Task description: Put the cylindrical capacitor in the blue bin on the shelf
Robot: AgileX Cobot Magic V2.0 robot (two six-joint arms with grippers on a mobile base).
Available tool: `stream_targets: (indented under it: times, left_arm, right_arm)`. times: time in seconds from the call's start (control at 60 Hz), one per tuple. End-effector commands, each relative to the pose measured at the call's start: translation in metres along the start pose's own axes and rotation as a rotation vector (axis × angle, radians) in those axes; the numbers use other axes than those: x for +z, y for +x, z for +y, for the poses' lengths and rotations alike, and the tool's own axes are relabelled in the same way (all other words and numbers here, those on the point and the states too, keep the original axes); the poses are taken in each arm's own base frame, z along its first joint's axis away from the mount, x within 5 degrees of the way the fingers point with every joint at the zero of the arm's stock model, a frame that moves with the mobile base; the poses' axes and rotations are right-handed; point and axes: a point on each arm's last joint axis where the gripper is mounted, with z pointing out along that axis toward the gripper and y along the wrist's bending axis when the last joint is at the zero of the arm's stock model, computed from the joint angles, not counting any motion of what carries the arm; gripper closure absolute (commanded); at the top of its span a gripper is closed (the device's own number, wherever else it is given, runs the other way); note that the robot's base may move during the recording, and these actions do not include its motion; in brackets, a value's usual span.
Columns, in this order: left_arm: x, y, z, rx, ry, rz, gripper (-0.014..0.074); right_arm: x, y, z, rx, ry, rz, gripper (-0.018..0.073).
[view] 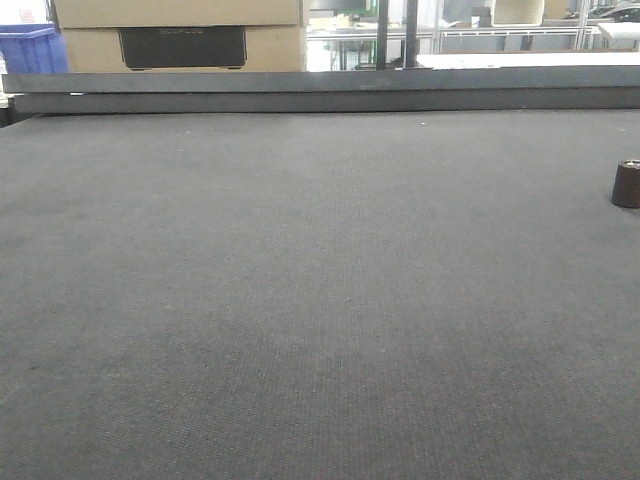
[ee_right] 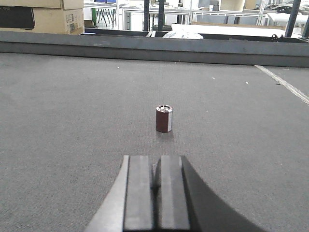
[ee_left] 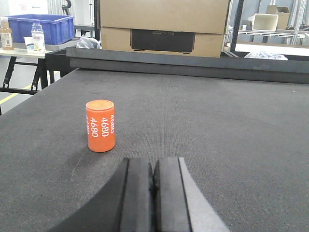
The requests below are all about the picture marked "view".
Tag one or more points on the white foam board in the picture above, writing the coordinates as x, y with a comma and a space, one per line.
516, 60

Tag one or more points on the large cardboard box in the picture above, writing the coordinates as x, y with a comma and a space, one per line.
206, 36

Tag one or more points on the blue plastic crate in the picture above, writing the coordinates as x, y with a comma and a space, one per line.
33, 49

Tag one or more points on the dark brown cylindrical capacitor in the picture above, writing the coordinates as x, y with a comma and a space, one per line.
626, 188

